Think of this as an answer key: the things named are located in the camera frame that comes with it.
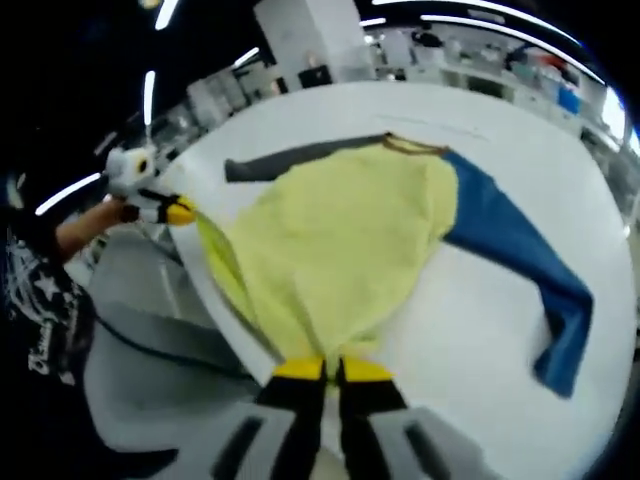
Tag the person's black printed shirt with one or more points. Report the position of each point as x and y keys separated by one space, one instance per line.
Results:
x=40 y=295

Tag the white lab counter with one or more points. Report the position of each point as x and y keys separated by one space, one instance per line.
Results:
x=480 y=80

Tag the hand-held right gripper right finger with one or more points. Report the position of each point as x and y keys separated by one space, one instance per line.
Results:
x=390 y=435

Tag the yellow blue grey garment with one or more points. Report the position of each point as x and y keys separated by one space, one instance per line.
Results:
x=340 y=240

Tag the white square pillar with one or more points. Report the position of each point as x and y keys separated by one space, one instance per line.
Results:
x=310 y=30

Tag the ceiling light strip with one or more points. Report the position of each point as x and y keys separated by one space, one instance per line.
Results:
x=67 y=194
x=165 y=12
x=373 y=22
x=500 y=37
x=150 y=97
x=246 y=57
x=525 y=27

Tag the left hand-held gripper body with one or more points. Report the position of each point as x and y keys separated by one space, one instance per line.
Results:
x=132 y=170

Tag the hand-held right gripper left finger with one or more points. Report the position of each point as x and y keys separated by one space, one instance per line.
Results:
x=270 y=430

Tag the blue bin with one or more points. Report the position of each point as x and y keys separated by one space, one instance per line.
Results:
x=569 y=100

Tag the white storage cabinets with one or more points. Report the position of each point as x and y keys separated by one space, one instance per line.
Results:
x=210 y=100

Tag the black square box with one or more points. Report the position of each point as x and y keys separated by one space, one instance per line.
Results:
x=315 y=77

